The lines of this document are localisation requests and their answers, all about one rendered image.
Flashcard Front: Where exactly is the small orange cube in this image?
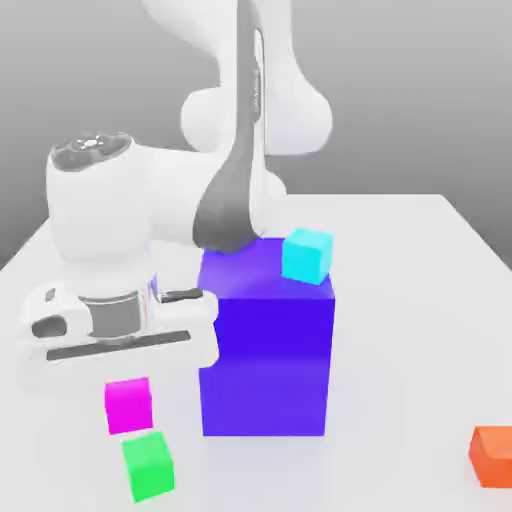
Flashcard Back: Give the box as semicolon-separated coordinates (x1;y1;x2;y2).
468;425;512;490

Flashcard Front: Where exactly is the small magenta cube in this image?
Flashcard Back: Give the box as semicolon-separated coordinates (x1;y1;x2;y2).
104;376;154;436

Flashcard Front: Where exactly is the large blue box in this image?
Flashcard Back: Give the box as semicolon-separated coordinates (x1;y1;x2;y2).
196;236;336;438

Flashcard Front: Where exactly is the small green cube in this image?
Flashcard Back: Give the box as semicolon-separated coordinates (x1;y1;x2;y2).
120;430;176;504

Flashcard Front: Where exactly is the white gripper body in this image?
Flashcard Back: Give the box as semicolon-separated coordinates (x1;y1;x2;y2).
16;294;220;395

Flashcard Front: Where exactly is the small cyan cube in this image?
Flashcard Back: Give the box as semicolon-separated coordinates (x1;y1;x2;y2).
280;227;335;286

